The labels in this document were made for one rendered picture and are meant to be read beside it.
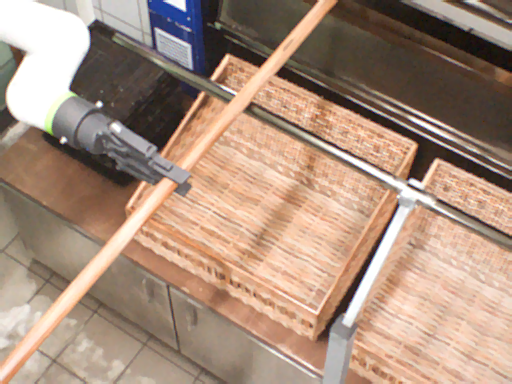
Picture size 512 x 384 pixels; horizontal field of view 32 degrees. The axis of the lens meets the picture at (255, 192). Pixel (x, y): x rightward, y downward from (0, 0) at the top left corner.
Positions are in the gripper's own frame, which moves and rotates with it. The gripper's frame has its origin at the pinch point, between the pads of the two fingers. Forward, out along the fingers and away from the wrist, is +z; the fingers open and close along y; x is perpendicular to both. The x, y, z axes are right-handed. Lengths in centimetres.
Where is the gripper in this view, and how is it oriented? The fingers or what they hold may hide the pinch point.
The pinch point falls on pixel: (172, 177)
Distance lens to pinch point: 168.1
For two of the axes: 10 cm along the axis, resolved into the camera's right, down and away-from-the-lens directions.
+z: 8.3, 4.6, -3.1
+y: 0.0, 5.5, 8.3
